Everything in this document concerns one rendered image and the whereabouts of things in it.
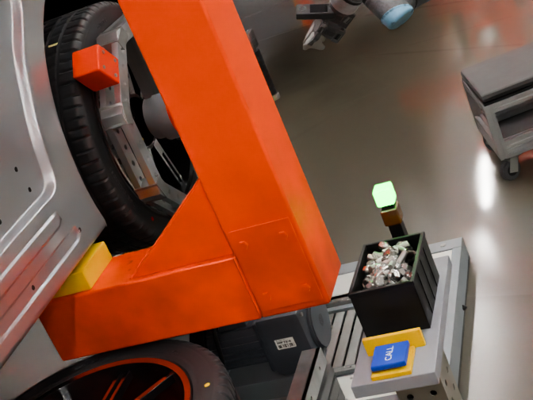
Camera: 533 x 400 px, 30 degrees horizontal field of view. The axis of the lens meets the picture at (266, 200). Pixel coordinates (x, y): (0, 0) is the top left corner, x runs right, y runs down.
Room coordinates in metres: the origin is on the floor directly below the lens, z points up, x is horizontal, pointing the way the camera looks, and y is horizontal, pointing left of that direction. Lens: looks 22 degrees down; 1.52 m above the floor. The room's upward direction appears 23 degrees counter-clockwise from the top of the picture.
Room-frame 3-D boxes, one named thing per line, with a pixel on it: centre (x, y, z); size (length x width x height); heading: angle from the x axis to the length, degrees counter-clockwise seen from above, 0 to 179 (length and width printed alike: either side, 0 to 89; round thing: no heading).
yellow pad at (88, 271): (2.15, 0.48, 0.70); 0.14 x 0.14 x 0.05; 67
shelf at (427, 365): (1.81, -0.17, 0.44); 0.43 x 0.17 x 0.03; 157
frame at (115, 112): (2.57, 0.16, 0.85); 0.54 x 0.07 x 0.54; 157
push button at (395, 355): (1.65, -0.10, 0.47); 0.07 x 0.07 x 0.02; 67
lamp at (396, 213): (1.99, -0.24, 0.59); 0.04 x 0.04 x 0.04; 67
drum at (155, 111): (2.54, 0.09, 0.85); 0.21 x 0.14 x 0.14; 67
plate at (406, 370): (1.65, -0.10, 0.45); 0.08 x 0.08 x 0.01; 67
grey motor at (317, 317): (2.25, 0.19, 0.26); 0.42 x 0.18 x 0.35; 67
